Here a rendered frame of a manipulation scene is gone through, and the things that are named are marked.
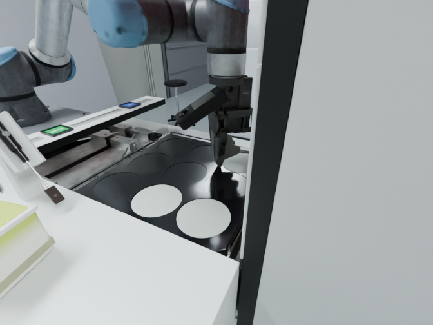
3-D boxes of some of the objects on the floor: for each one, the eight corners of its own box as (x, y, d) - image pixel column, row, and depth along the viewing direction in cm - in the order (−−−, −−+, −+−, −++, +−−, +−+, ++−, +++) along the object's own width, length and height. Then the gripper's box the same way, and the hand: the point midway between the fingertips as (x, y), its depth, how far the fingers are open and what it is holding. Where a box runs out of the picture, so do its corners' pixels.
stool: (203, 122, 332) (202, 80, 302) (180, 133, 300) (176, 86, 269) (180, 115, 359) (176, 76, 328) (156, 124, 327) (150, 81, 296)
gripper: (259, 78, 42) (250, 171, 53) (240, 71, 50) (236, 154, 61) (216, 81, 40) (216, 177, 51) (203, 73, 47) (205, 158, 58)
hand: (216, 162), depth 54 cm, fingers closed
